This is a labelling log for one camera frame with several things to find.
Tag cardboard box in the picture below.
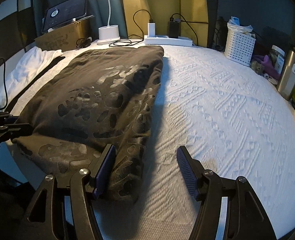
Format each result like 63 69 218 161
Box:
35 17 92 53

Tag white desk lamp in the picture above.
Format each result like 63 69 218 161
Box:
85 0 120 45

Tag white textured bedspread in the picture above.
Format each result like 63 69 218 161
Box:
0 41 295 240

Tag white crumpled blanket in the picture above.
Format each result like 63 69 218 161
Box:
0 46 63 112

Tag black strap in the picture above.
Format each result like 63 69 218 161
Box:
46 56 66 64

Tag yellow curtain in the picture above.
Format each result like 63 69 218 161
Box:
123 0 210 47

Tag purple cloth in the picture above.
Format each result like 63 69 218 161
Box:
252 54 281 79

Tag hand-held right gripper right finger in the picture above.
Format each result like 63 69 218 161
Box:
176 145 278 240

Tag dark grey curtain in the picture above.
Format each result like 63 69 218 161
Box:
33 0 128 40

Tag steel tumbler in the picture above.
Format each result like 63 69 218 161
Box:
276 47 295 101

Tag black tablet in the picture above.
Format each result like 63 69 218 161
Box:
41 0 88 33

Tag white paper packets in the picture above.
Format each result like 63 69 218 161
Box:
227 16 255 34

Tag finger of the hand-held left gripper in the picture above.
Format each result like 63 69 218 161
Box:
0 124 34 149
0 112 15 126

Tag brown t-shirt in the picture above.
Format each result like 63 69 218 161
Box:
11 44 165 203

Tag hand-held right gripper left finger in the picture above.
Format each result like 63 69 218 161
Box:
24 144 118 240

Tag white plastic basket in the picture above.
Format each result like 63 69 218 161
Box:
224 22 256 67

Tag black charger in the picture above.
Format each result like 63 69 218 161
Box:
168 21 179 38

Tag white power strip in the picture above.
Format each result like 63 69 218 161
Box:
144 35 193 47

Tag black charging cable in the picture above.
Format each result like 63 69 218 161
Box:
109 9 153 48
170 13 209 47

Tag small grey bundle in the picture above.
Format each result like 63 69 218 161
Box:
252 61 264 74

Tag glass jar with white lid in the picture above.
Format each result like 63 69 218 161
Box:
269 45 286 72

